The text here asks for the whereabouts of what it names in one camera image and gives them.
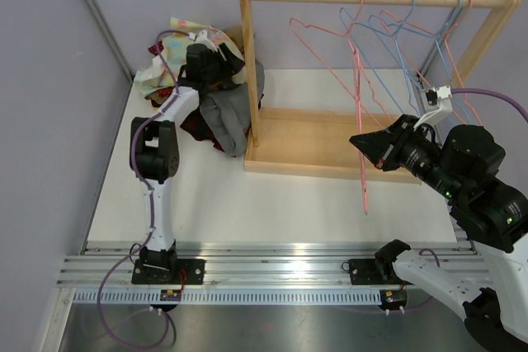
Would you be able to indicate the red black plaid skirt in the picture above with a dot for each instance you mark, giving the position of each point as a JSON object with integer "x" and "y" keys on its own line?
{"x": 195, "y": 125}

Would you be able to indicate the tan brown skirt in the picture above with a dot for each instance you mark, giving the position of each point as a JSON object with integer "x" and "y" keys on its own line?
{"x": 237, "y": 38}

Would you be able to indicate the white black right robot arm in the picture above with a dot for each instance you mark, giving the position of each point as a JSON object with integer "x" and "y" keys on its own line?
{"x": 493, "y": 214}

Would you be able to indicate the red white polka-dot skirt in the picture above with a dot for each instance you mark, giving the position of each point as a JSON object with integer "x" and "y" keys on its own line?
{"x": 161, "y": 83}

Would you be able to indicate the pastel floral skirt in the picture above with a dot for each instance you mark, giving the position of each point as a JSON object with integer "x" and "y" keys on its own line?
{"x": 173, "y": 55}

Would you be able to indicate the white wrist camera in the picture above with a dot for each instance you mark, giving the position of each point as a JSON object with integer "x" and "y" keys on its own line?
{"x": 439, "y": 106}
{"x": 208, "y": 43}

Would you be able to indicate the blue wire hanger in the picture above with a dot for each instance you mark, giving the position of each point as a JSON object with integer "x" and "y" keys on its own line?
{"x": 396, "y": 90}
{"x": 387, "y": 42}

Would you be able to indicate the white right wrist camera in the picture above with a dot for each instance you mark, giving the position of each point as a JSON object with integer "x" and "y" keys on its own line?
{"x": 439, "y": 106}

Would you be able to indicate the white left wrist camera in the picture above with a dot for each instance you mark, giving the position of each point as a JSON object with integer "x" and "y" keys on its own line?
{"x": 208, "y": 43}

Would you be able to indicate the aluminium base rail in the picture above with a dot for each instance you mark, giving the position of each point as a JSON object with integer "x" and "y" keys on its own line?
{"x": 234, "y": 274}

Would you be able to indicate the wooden clothes rack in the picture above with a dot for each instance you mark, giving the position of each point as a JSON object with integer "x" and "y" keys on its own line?
{"x": 312, "y": 142}

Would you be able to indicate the pink wire hanger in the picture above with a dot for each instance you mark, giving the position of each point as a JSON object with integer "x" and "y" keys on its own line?
{"x": 354, "y": 38}
{"x": 361, "y": 158}
{"x": 440, "y": 41}

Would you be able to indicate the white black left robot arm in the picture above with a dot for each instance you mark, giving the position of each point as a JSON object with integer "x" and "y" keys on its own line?
{"x": 155, "y": 158}

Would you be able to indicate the grey skirt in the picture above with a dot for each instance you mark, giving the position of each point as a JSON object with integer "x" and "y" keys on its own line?
{"x": 227, "y": 114}

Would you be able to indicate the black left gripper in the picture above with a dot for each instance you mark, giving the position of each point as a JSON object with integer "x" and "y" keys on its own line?
{"x": 227, "y": 68}

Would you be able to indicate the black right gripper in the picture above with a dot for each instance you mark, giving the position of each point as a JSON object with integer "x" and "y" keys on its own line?
{"x": 384, "y": 147}

